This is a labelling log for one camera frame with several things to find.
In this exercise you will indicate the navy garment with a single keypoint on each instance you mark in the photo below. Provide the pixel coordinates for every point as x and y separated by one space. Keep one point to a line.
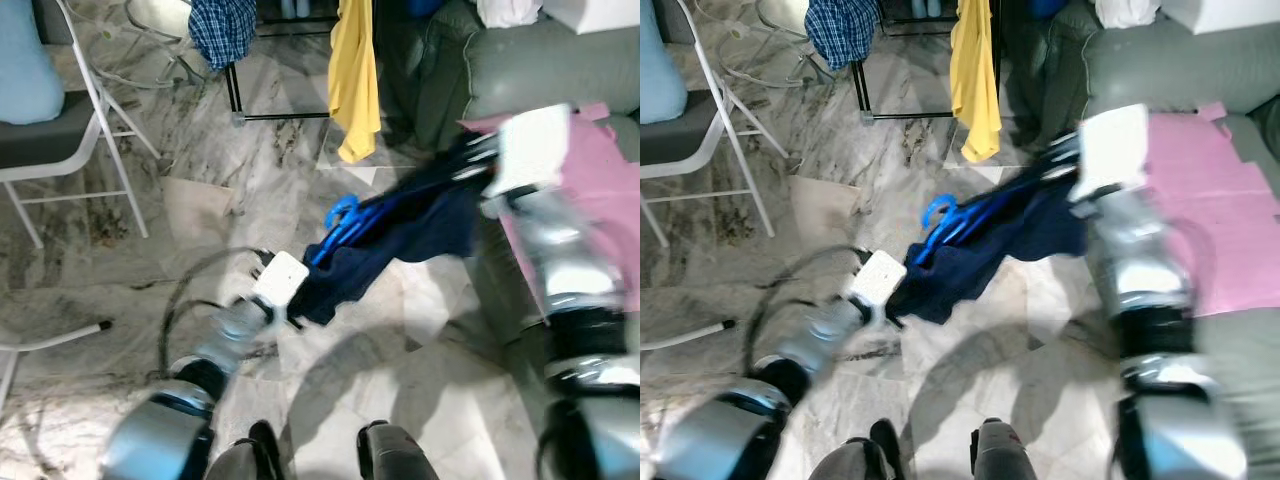
400 235
1000 235

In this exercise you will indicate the blue plastic hanger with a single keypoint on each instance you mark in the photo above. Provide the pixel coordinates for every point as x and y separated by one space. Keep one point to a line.
935 212
340 212

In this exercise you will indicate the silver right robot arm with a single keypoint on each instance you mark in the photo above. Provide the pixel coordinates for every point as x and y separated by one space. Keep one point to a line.
1140 260
560 260

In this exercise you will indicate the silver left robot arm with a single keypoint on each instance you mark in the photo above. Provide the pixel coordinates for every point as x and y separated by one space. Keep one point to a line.
825 335
235 335

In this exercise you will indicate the yellow shirt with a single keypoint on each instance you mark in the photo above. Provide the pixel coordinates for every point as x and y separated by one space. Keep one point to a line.
975 80
355 80

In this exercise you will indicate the green leather sofa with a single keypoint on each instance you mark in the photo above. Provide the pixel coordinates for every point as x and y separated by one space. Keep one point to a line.
1150 70
550 70

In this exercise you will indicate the pink mat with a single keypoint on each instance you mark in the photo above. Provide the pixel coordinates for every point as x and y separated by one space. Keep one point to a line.
1220 200
600 180

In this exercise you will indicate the crumpled white cloth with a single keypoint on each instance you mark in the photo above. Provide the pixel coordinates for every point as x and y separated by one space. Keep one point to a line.
510 12
1130 12

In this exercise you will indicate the black drying rack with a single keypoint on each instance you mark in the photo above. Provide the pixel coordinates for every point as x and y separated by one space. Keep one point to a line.
905 117
285 117

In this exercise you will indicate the white plastic drawer cabinet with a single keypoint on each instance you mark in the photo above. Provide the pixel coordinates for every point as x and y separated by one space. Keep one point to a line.
1220 15
595 15

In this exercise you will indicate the white grey folding chair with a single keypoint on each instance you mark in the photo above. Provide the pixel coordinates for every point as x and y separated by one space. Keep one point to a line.
45 140
680 140

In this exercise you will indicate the light blue pillow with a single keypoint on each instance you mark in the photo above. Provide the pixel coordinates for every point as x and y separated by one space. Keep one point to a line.
25 70
660 70

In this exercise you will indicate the blue plaid shirt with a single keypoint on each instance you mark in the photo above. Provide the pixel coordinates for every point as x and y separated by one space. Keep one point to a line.
225 30
845 30

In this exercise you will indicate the robot right leg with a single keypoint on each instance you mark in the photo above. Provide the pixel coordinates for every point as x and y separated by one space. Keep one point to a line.
400 455
1005 455

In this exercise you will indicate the robot leg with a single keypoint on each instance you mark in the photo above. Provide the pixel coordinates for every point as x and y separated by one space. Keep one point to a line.
1005 455
855 458
245 458
400 455

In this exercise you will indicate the robot left leg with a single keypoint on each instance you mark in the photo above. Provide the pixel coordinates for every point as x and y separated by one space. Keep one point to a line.
855 458
245 458

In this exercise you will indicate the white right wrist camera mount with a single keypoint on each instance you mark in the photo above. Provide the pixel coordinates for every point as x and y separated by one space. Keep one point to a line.
530 150
1110 150

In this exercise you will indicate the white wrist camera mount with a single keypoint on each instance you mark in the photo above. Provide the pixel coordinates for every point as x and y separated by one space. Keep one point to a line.
878 278
282 280
530 150
1110 150

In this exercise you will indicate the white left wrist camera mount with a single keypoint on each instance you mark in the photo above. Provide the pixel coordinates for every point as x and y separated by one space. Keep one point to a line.
878 278
282 280

